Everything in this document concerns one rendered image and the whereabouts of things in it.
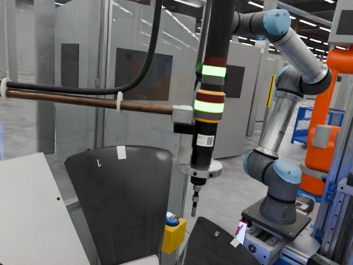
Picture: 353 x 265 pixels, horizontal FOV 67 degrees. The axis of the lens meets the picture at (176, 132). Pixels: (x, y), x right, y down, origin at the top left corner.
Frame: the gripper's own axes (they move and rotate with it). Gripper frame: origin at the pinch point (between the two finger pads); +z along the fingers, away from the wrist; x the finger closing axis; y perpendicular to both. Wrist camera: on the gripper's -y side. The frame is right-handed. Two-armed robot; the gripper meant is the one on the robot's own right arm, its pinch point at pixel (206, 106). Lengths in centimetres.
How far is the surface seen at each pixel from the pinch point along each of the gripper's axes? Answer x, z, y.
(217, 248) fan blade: -24.3, 28.6, -32.7
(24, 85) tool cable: -3, -8, -66
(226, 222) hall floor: 40, 148, 173
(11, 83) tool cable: -1, -8, -67
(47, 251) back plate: 4, 29, -59
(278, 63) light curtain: 99, -43, 520
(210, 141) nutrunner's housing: -27, -2, -51
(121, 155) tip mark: -5.4, 6.6, -48.1
